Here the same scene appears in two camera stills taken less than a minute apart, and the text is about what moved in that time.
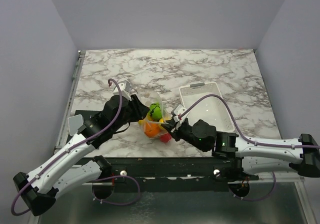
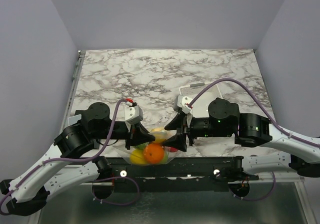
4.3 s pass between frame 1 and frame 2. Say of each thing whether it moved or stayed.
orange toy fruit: moved
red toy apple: moved
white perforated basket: stayed
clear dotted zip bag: moved
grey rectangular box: stayed
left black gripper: moved
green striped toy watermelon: moved
